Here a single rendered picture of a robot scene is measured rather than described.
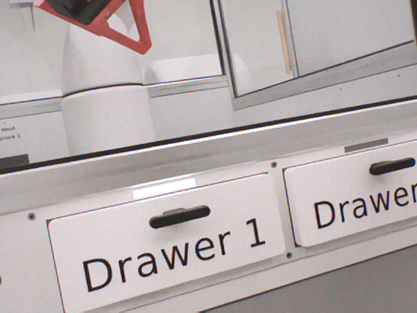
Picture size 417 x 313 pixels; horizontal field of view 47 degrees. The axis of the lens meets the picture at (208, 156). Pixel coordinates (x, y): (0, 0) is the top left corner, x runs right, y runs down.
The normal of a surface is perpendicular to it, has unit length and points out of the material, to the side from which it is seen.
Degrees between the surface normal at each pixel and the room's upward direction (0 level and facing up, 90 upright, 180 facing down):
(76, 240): 90
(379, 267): 90
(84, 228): 90
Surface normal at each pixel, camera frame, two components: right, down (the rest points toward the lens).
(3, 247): 0.34, -0.01
